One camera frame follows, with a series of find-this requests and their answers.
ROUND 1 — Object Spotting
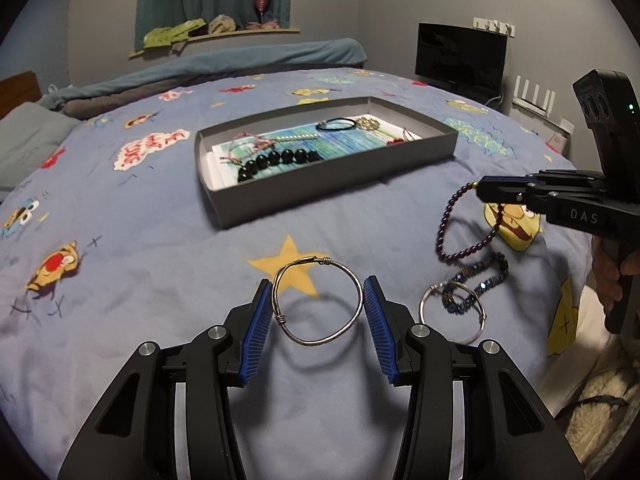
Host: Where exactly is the dark purple bead bracelet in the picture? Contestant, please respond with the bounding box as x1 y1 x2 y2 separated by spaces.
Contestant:
435 182 507 265

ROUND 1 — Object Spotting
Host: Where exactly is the black hair tie with charm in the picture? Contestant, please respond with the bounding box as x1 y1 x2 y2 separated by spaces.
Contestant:
316 117 358 132

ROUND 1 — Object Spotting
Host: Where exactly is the silver wire bangle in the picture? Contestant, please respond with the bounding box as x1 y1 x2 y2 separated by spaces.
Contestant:
270 255 364 348

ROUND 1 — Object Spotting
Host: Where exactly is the pearl hair clip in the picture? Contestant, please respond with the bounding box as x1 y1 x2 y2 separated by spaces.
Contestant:
268 133 320 143

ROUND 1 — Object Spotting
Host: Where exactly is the person's right hand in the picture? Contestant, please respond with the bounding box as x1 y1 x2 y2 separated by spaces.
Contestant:
591 236 640 316

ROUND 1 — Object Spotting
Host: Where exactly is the white wifi router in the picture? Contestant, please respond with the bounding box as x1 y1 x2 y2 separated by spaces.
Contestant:
509 75 575 155

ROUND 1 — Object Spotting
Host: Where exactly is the black monitor screen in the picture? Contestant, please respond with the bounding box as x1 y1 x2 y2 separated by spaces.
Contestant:
414 23 508 103

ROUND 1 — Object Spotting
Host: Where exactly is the blue cartoon bed sheet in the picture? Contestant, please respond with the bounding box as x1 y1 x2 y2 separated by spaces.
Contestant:
1 68 591 479

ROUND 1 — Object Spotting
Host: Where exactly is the blue folded blanket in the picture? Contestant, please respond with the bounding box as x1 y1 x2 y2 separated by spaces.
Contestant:
38 38 367 110

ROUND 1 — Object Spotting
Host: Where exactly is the grey cardboard tray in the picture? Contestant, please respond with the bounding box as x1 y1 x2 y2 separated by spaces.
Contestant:
194 96 458 229

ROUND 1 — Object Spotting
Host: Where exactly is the colourful printed paper sheet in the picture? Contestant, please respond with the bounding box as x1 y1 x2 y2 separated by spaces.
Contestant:
202 114 420 191

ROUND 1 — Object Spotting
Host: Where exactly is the wooden window sill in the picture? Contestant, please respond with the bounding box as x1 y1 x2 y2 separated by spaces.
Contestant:
128 28 300 60

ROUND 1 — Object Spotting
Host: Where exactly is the grey pillow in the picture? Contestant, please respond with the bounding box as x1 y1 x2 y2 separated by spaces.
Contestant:
0 102 80 200

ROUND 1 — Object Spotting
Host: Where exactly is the grey folded blanket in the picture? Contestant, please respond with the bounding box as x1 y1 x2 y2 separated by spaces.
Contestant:
61 75 212 120

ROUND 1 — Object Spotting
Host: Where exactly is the beige cloth on sill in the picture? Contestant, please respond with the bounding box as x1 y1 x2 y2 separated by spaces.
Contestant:
207 14 236 36

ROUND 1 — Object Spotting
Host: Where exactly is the wooden headboard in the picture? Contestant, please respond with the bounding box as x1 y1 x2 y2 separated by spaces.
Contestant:
0 70 42 118

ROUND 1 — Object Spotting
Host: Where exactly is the green cloth on sill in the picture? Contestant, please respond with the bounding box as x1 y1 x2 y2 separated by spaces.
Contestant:
142 18 208 50

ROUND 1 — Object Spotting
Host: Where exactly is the blue beaded bracelet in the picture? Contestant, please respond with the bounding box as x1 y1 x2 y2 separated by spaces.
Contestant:
440 251 510 316

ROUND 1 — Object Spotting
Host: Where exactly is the white wall hook rack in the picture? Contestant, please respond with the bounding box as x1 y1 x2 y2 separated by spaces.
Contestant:
472 18 516 38

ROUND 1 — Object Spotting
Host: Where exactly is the black bead bracelet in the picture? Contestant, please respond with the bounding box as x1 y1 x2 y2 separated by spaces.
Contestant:
236 147 321 184

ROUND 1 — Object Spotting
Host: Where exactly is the pink string bracelet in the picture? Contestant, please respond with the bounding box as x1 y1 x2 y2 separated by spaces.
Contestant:
218 132 278 165

